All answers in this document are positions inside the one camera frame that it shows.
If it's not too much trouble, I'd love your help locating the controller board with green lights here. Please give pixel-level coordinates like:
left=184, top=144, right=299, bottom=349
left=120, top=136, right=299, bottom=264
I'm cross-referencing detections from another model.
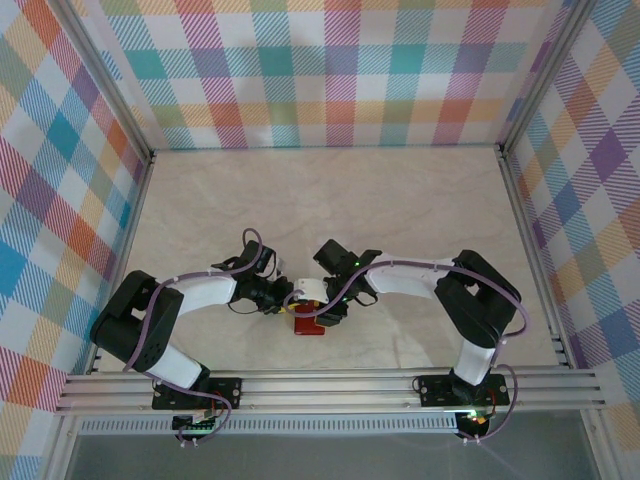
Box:
left=172, top=409, right=221, bottom=435
left=458, top=407, right=494, bottom=432

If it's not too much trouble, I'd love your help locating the aluminium mounting rail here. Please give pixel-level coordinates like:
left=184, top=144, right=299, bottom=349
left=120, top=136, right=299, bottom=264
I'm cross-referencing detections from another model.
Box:
left=53, top=363, right=607, bottom=417

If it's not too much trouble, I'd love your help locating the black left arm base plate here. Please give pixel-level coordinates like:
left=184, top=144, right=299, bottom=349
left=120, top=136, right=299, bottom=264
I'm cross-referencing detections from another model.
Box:
left=151, top=377, right=245, bottom=412

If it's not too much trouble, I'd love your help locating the slotted grey cable duct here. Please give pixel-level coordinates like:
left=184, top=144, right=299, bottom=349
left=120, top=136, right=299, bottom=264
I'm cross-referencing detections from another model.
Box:
left=77, top=417, right=462, bottom=437

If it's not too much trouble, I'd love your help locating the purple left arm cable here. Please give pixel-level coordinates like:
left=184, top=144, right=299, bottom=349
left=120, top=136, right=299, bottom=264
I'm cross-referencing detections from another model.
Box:
left=122, top=228, right=265, bottom=446

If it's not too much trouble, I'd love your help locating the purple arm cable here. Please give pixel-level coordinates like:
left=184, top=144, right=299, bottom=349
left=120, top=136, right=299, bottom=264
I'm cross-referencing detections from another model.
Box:
left=122, top=228, right=265, bottom=446
left=283, top=258, right=532, bottom=445

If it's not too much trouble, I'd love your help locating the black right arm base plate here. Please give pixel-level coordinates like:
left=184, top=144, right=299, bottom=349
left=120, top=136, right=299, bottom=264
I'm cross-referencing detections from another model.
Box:
left=416, top=373, right=512, bottom=407

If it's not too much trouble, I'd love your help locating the aluminium table side rail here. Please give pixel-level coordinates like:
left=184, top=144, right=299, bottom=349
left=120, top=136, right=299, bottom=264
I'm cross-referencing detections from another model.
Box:
left=84, top=149, right=159, bottom=376
left=494, top=144, right=576, bottom=371

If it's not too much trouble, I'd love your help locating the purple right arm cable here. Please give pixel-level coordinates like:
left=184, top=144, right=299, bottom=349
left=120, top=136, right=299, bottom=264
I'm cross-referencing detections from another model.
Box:
left=283, top=258, right=532, bottom=445

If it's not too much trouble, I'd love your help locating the aluminium frame leg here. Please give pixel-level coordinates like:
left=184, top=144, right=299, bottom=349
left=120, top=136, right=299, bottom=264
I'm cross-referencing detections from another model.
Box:
left=582, top=409, right=619, bottom=480
left=43, top=414, right=81, bottom=480

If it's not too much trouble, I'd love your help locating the aluminium frame post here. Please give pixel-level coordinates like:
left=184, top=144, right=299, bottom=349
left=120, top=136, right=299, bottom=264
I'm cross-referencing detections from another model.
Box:
left=497, top=0, right=601, bottom=156
left=47, top=0, right=156, bottom=164

